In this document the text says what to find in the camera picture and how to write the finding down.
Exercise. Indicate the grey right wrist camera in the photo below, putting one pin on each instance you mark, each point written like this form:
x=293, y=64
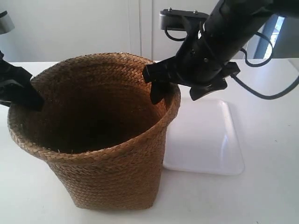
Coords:
x=178, y=20

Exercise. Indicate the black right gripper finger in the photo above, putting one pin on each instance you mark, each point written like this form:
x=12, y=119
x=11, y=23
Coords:
x=163, y=71
x=159, y=91

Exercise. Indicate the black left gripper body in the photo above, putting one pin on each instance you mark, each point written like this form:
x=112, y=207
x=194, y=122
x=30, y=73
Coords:
x=12, y=78

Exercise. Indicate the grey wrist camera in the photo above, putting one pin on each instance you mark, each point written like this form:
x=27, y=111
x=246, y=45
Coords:
x=6, y=24
x=178, y=20

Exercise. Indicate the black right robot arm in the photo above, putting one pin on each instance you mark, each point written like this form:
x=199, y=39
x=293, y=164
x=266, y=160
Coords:
x=233, y=22

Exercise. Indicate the white plastic tray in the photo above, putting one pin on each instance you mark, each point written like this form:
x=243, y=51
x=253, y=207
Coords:
x=202, y=139

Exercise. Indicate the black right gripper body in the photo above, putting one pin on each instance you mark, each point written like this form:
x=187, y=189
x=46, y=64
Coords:
x=199, y=69

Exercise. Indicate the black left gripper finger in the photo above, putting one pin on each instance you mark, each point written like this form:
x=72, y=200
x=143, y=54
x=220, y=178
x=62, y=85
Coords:
x=27, y=96

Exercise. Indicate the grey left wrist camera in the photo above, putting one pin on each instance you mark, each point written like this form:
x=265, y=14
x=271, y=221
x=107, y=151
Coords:
x=6, y=24

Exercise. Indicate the brown woven wicker basket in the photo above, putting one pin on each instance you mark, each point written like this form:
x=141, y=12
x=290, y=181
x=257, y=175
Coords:
x=98, y=130

